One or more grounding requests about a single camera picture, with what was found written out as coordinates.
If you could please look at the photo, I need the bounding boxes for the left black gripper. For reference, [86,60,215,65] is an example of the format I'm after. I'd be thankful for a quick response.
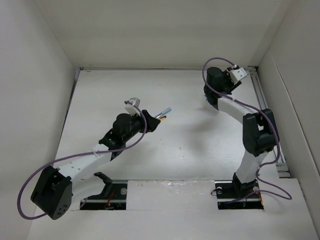
[123,110,159,143]

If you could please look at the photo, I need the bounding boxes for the light blue pen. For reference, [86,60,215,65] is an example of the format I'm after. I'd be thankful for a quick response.
[160,107,172,116]

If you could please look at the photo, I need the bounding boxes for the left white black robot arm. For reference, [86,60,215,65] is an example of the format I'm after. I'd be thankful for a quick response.
[30,110,161,220]

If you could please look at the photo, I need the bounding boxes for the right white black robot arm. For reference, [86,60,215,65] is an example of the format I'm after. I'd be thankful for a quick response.
[202,65,280,201]

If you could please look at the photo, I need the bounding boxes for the white compartment organizer tray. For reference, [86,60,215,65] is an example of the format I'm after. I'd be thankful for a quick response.
[203,98,220,116]

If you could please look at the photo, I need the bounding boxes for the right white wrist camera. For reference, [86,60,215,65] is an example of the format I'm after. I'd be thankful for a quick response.
[226,65,248,85]

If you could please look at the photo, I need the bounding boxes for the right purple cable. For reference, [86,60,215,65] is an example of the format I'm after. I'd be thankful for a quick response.
[201,57,293,204]

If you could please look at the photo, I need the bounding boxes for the purple cable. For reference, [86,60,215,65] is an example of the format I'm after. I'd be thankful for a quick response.
[201,57,293,204]
[16,99,148,220]

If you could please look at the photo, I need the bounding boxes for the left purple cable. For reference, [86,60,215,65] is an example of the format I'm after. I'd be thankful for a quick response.
[16,99,148,220]

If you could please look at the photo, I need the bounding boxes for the left base mounting rail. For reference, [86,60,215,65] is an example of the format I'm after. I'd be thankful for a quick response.
[79,172,128,211]

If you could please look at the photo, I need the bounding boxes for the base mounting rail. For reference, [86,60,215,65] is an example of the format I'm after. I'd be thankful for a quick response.
[79,172,128,211]
[211,180,264,210]

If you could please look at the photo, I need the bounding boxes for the right base mounting rail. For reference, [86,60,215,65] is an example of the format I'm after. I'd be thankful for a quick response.
[211,180,264,210]

